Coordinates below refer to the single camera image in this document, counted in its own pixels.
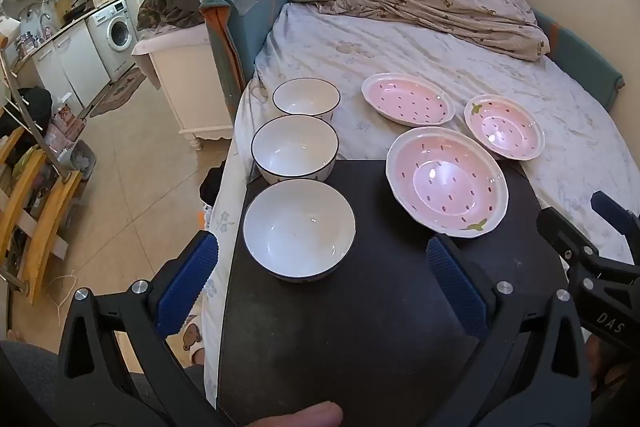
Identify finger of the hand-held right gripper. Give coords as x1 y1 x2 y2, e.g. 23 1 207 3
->
591 190 640 242
536 206 601 278

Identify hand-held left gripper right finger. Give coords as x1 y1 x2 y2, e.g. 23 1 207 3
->
425 233 593 427

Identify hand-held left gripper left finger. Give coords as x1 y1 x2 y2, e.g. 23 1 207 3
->
57 231 221 427

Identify large pink strawberry plate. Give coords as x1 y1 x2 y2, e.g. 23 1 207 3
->
385 126 510 240

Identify small pink strawberry plate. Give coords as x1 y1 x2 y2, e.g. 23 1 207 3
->
464 94 546 162

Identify large white bowl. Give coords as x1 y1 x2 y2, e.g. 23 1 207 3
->
243 179 357 283

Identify medium white bowl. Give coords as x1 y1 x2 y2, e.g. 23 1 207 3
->
251 114 340 185

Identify oval pink strawberry plate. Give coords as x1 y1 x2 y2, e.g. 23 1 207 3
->
361 73 456 128

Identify small white bowl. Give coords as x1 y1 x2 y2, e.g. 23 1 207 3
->
272 78 341 122

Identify person's right hand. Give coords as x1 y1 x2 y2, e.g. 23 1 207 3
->
582 334 640 408

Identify person's left hand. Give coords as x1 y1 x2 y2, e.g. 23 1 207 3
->
247 401 344 427

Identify pink bear print cloth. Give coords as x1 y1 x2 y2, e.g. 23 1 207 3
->
179 302 207 368

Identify black leather mat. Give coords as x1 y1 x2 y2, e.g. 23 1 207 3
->
217 159 571 427

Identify dark cloth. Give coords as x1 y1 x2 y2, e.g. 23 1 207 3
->
199 164 226 205

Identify teal bed bumper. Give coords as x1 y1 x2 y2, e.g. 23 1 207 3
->
532 9 626 112
199 0 291 122

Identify yellow wooden rack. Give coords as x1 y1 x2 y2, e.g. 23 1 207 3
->
0 127 83 303

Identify grey bin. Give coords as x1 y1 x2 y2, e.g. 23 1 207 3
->
65 139 97 180

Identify pink box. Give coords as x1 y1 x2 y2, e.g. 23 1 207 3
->
50 104 87 142

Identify cream bedside cabinet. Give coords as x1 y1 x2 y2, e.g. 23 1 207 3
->
132 24 236 152

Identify brown floor rug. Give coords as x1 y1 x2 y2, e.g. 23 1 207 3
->
89 67 147 118

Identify black bag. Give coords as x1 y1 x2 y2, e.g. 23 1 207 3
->
0 87 53 142

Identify white kitchen base cabinets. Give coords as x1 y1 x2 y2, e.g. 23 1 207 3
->
12 24 111 108

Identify white washing machine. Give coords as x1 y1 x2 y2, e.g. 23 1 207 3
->
86 0 138 78

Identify silver metal rail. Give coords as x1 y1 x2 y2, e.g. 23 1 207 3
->
0 57 71 180

